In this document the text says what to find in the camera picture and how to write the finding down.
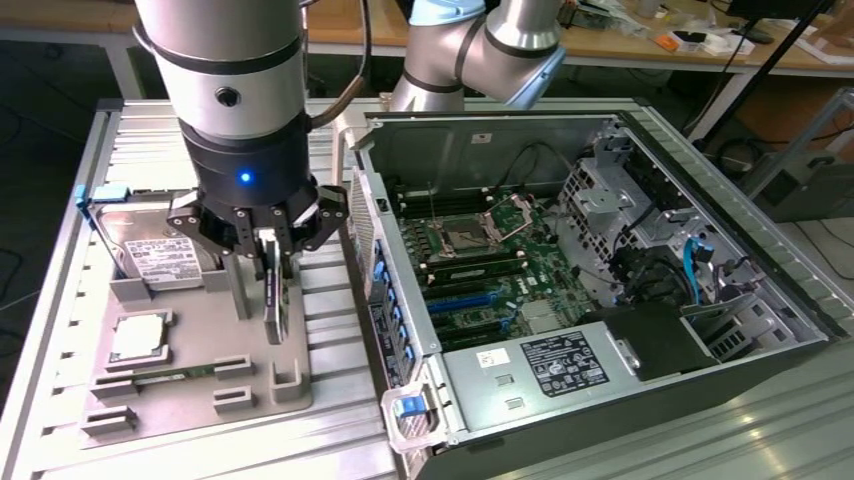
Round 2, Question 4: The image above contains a wooden desk white frame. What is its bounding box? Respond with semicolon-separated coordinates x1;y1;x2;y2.
0;0;854;144

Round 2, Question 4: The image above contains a grey plastic parts rack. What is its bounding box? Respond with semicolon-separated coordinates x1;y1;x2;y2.
76;249;316;451

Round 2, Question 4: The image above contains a black graphics card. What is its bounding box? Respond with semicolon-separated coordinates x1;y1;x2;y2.
256;227;295;346

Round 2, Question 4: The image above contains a metal socket cover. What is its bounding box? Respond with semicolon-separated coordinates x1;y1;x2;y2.
480;193;539;236

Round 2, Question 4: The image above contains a black expansion slot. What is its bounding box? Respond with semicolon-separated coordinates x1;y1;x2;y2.
438;330;510;352
431;318;503;339

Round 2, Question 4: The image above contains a slanted metal disk bay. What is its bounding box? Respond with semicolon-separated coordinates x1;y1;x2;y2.
678;292;813;364

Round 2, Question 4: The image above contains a CPU socket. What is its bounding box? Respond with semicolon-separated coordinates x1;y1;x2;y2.
432;214;499;259

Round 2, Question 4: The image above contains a dark grey box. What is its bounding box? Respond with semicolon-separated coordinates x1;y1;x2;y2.
759;155;854;224

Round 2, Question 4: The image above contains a green motherboard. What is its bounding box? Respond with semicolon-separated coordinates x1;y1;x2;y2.
392;192;602;351

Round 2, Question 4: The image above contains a green circuit board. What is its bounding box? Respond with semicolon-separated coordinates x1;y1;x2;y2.
571;2;612;29

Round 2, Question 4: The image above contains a hard disk in blue carrier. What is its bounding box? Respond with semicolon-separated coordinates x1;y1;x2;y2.
71;183;221;291

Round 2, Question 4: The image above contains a blue case latch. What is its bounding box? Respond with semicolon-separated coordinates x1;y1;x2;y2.
391;395;428;417

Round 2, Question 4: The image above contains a green RAM stick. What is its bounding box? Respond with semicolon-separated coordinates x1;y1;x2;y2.
132;363;219;385

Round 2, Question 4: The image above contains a white plastic part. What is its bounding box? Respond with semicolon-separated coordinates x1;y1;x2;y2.
670;29;757;56

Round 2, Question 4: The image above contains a blue expansion slot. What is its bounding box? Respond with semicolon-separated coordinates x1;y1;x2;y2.
426;293;499;315

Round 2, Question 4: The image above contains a silver CPU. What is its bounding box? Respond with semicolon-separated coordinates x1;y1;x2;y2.
109;315;168;362

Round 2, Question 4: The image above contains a perforated metal disk bay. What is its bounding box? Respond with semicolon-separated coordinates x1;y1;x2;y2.
556;117;709;251

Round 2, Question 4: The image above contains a black wire bundle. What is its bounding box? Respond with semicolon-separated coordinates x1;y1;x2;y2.
610;243;689;307

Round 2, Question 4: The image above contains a black tripod pole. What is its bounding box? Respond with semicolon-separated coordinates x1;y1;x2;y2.
739;0;839;131

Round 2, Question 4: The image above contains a black labelled RAM stick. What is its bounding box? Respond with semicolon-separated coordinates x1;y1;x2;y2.
423;257;528;286

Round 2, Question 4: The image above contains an aluminium frame stand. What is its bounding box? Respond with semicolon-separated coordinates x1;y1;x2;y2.
739;87;854;201

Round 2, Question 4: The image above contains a blue disk wire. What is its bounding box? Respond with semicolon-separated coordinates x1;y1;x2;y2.
679;234;717;307

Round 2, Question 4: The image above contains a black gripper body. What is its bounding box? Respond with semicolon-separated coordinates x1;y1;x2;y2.
180;118;323;227

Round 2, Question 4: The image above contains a black plastic fan shroud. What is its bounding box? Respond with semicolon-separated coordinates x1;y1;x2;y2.
578;304;723;384

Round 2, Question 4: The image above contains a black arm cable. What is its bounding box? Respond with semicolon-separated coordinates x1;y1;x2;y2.
307;0;374;129

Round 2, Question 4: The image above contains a grey power supply unit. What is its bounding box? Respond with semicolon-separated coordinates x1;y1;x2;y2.
436;319;646;434

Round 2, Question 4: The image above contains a silver chipset heat sink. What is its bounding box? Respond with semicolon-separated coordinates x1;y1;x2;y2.
519;299;568;336

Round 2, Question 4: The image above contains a black monitor base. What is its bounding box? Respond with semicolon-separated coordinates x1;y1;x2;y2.
723;0;835;20

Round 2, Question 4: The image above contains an open black PC case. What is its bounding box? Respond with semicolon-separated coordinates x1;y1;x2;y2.
330;98;854;480

